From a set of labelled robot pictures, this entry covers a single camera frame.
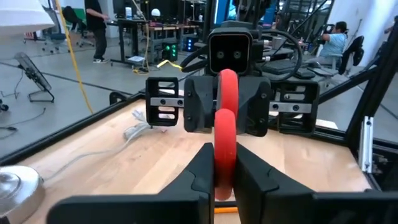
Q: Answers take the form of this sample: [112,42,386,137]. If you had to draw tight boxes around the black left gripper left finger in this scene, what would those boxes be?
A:
[46,142,215,224]

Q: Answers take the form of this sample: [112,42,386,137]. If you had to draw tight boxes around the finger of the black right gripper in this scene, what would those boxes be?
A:
[183,75,218,134]
[238,76,272,136]

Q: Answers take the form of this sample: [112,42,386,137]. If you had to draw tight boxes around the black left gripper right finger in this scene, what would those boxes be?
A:
[234,143,398,224]

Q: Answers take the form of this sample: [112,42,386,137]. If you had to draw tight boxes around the red handled scissors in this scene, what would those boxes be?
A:
[213,68,240,202]

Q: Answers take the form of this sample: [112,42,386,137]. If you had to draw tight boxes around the black office chair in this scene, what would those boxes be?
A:
[338,35,365,76]

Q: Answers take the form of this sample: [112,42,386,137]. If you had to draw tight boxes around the blue office chair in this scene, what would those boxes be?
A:
[40,30,68,54]

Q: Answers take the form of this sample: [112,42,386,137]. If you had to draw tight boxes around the grey desk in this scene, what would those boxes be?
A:
[261,57,340,80]

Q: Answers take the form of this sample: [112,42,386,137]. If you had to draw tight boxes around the computer tower green lights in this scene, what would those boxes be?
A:
[162,42,178,62]

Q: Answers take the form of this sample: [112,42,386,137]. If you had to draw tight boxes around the computer tower blue lights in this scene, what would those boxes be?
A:
[182,35,198,52]

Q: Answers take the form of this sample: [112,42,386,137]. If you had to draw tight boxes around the black workshop desk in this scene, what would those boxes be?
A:
[110,18,200,68]

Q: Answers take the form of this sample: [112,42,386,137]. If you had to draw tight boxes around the person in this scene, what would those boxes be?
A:
[83,0,110,64]
[320,21,349,59]

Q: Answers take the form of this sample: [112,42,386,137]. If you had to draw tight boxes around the black floor fan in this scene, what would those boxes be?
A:
[14,52,55,104]

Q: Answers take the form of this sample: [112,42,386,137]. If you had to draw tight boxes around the silver table lamp white shade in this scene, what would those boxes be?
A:
[0,0,55,224]

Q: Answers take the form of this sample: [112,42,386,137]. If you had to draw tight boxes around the bundled clear lamp cord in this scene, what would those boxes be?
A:
[43,108,170,182]

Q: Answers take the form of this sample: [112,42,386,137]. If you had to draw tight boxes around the yellow floor cable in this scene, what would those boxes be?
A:
[132,24,184,75]

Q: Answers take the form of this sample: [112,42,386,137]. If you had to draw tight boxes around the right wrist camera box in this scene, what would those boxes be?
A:
[207,27,254,76]

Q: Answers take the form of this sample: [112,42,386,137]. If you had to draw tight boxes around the black aluminium table frame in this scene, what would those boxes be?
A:
[0,18,398,194]

